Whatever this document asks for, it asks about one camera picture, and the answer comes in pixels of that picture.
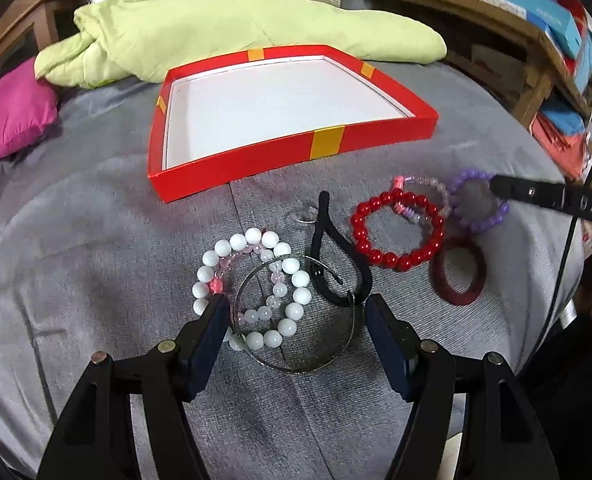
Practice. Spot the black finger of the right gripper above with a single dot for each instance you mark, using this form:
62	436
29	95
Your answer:
573	200

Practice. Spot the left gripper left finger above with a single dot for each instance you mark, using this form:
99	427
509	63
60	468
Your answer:
93	438

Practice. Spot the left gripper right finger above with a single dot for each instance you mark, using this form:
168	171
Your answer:
501	436

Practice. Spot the silver metal bangle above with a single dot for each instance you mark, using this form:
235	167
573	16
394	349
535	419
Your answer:
350	301

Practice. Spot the red jewelry box tray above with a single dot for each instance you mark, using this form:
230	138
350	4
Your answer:
229	117

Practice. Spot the grey bed cover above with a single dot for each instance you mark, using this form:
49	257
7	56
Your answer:
91	259

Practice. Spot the blue boxes stack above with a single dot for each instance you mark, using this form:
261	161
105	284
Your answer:
556	25

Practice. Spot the wooden shelf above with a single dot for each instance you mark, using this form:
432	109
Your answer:
464	24

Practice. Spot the magenta pillow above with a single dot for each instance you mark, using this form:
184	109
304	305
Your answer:
28	106

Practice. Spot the light green folded blanket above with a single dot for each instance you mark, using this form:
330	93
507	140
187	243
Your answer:
146	38

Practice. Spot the wooden cabinet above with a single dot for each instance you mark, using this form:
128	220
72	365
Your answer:
20	25

